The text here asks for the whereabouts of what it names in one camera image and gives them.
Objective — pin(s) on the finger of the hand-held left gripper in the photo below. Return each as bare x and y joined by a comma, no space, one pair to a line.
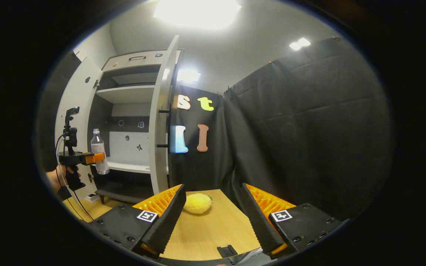
94,158

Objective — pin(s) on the large ceiling light panel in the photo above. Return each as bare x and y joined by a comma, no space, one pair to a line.
197,13

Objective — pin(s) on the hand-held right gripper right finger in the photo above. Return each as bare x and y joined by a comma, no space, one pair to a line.
259,218

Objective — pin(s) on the grey cabinet door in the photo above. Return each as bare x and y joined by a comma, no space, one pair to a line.
159,129
81,92

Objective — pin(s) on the grey cabinet drawer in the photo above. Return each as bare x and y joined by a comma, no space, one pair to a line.
124,63

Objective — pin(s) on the small white flat object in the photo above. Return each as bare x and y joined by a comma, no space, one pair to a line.
93,197

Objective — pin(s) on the grey cabinet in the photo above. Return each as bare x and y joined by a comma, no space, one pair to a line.
128,94

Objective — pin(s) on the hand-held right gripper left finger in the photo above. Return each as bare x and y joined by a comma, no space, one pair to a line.
168,218

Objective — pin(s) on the yellow round sponge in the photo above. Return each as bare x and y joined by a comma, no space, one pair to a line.
197,203

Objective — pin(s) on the black backdrop cloth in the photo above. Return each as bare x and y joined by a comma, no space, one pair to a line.
309,129

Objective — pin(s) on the clear plastic bottle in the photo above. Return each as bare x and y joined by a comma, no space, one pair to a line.
98,146

